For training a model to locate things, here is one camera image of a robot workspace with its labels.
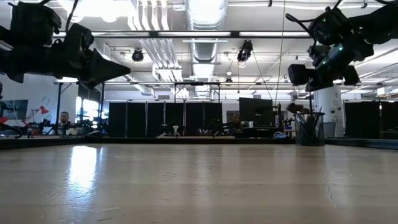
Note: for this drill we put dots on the silver air duct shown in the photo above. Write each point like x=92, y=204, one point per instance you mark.
x=205, y=12

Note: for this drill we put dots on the large black monitor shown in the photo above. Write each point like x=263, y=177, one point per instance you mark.
x=256, y=112

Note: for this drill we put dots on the black ceiling spotlight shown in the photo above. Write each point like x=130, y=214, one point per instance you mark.
x=245, y=51
x=137, y=56

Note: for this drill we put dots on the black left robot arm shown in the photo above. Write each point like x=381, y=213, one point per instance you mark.
x=31, y=21

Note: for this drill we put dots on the large fan powder brush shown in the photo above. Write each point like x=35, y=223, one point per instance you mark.
x=293, y=108

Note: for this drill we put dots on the person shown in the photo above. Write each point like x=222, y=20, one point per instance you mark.
x=237, y=123
x=64, y=119

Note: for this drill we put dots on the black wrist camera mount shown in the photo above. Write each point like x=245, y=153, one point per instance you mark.
x=79, y=37

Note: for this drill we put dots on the white LED light strip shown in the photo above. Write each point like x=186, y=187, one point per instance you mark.
x=273, y=34
x=194, y=34

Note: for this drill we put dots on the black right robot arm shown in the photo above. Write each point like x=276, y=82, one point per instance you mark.
x=382, y=21

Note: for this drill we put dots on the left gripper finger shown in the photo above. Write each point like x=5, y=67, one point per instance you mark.
x=105, y=68

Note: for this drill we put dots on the black partition wall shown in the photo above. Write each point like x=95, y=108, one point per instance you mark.
x=140, y=119
x=363, y=119

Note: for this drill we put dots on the grey waste bin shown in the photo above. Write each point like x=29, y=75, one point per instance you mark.
x=329, y=130

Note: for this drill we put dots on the black mesh cup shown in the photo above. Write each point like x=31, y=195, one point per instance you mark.
x=311, y=133

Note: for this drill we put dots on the thin dark makeup brush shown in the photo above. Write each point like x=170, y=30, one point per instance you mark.
x=310, y=102

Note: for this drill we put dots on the red desk lamp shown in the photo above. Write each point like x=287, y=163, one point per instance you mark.
x=44, y=109

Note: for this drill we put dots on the dark wall poster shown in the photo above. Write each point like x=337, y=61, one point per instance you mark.
x=17, y=109

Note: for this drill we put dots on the white round column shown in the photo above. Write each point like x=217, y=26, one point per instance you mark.
x=331, y=105

